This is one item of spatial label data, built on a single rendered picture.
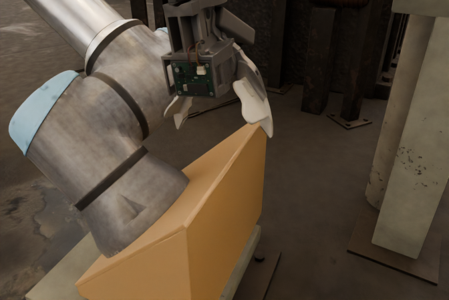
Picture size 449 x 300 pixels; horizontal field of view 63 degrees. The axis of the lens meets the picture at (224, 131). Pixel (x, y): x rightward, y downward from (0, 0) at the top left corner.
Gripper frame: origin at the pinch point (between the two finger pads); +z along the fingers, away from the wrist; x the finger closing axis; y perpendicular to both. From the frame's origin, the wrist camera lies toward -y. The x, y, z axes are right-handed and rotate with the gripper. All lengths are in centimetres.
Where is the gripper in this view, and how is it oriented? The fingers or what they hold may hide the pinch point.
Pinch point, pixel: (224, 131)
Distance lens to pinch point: 55.0
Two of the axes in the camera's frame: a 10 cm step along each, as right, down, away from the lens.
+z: 1.2, 8.8, 4.6
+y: -4.0, 4.7, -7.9
